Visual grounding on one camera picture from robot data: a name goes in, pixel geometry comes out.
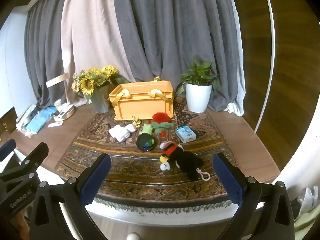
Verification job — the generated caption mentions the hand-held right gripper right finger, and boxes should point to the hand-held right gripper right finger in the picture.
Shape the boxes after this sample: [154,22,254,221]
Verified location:
[212,152,295,240]

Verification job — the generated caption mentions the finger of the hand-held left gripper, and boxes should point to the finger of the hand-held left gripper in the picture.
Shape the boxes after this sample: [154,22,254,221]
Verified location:
[0,142,49,183]
[0,139,16,157]

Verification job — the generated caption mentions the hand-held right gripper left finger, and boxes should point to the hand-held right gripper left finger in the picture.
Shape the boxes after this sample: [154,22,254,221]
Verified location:
[29,152,112,240]

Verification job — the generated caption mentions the blue cartoon tissue pack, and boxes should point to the blue cartoon tissue pack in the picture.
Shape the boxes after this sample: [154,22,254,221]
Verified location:
[175,126,197,143]

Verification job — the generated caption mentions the orange plastic basket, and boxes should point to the orange plastic basket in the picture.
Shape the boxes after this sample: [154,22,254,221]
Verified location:
[109,76,175,122]

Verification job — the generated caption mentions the wooden drawer cabinet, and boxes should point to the wooden drawer cabinet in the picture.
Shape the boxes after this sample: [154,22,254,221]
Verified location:
[0,106,17,135]

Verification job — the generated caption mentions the blue cloth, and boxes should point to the blue cloth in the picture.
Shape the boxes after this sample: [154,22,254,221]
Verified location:
[25,107,57,133]

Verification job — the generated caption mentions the stack of white papers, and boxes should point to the stack of white papers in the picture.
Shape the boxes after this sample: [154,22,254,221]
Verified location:
[15,104,38,130]

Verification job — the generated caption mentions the patterned brown rug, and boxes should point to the patterned brown rug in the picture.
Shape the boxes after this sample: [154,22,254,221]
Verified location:
[55,97,237,214]

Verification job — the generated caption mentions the white folded socks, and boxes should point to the white folded socks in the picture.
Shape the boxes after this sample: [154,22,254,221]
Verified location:
[109,124,137,143]

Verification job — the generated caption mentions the black ball with colourful patch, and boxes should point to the black ball with colourful patch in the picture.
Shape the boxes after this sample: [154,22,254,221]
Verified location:
[136,133,157,152]

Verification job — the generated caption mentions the green plush toy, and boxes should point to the green plush toy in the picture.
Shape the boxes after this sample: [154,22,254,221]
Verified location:
[139,124,154,137]

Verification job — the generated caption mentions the white curtain lining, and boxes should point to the white curtain lining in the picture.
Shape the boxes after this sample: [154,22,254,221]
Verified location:
[226,0,247,117]

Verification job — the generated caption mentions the grey-green ribbed vase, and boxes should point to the grey-green ribbed vase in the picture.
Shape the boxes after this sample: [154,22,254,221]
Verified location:
[89,85,112,114]

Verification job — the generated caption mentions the white plastic bag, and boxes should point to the white plastic bag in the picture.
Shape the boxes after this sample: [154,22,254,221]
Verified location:
[291,186,320,230]

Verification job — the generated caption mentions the sunflower bouquet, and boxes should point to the sunflower bouquet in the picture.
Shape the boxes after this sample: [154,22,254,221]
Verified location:
[71,65,130,97]

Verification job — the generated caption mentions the green plant in white pot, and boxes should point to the green plant in white pot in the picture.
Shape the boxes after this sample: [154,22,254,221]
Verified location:
[175,59,222,113]

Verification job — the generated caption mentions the red flower plush toy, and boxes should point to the red flower plush toy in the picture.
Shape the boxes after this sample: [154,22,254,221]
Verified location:
[151,112,174,138]

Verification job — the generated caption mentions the grey curtain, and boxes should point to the grey curtain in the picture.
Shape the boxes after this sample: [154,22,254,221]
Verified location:
[112,0,244,117]
[24,0,75,108]

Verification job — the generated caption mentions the pink curtain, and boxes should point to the pink curtain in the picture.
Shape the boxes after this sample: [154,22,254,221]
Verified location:
[61,0,137,107]

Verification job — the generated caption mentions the white ring hoop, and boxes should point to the white ring hoop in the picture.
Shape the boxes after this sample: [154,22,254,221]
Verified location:
[254,0,277,134]

